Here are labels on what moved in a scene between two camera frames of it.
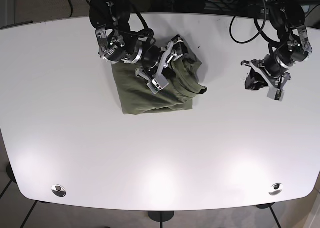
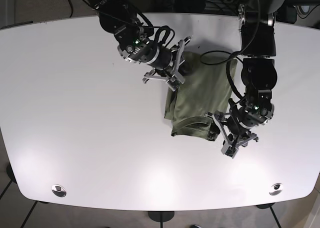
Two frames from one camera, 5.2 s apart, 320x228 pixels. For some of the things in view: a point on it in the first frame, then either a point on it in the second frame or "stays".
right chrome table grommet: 276,189 stays
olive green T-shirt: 135,97 → 205,89
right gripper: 275,67 → 235,125
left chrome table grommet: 58,190 stays
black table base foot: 161,216 stays
